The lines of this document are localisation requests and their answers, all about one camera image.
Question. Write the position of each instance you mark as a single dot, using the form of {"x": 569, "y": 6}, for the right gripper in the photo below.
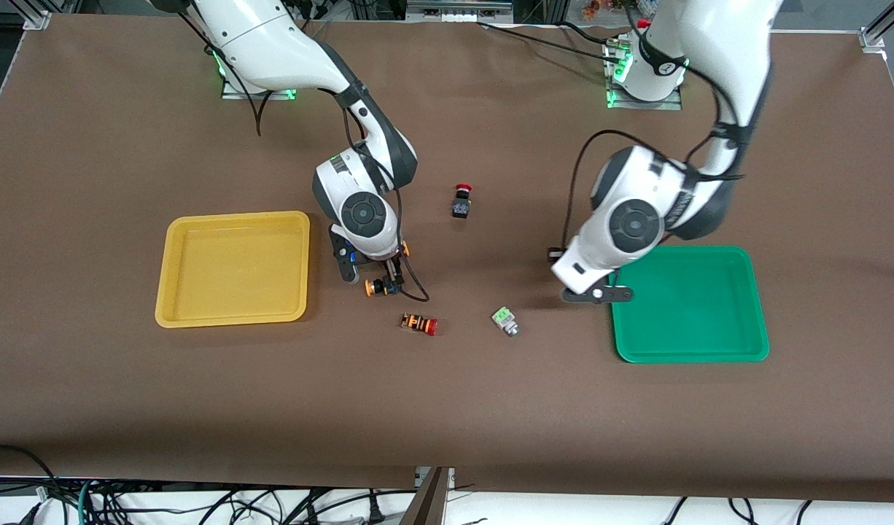
{"x": 393, "y": 271}

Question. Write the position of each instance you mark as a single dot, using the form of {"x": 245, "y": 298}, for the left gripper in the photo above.
{"x": 553, "y": 254}

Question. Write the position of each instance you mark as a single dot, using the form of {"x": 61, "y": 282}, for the white switch green face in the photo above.
{"x": 504, "y": 319}

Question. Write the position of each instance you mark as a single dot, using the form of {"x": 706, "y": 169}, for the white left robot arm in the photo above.
{"x": 731, "y": 44}

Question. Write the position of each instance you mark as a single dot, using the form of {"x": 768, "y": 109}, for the red button orange body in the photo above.
{"x": 418, "y": 324}

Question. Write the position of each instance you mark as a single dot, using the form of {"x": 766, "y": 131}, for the red button black body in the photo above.
{"x": 461, "y": 208}

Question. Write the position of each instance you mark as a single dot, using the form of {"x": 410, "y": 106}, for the green plastic tray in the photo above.
{"x": 695, "y": 321}

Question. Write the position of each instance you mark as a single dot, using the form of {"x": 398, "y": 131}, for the yellow plastic tray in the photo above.
{"x": 235, "y": 270}

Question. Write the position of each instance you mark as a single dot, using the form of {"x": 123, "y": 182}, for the brown table leg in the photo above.
{"x": 429, "y": 507}

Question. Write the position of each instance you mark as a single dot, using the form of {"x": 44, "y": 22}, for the grey power strip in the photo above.
{"x": 458, "y": 9}

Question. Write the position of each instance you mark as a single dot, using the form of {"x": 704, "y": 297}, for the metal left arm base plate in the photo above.
{"x": 651, "y": 106}

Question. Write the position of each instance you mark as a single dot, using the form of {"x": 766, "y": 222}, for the grey metal bracket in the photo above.
{"x": 447, "y": 475}

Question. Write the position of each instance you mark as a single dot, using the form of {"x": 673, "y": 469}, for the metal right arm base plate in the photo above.
{"x": 235, "y": 93}

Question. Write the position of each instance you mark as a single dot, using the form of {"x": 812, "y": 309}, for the aluminium table corner bracket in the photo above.
{"x": 871, "y": 40}
{"x": 37, "y": 20}

